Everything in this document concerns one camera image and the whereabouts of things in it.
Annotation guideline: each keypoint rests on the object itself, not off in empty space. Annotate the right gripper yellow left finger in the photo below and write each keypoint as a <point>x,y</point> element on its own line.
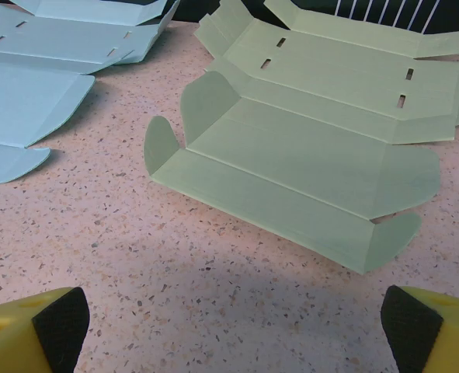
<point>27,334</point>

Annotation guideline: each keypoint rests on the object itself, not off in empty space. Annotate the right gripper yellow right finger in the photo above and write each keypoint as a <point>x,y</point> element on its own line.
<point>439,334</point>

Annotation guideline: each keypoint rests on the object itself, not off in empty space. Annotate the light green paper box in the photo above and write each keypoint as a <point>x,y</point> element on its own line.
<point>299,163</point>

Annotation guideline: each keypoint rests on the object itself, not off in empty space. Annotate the light blue paper box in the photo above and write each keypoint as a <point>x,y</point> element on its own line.
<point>39,93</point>

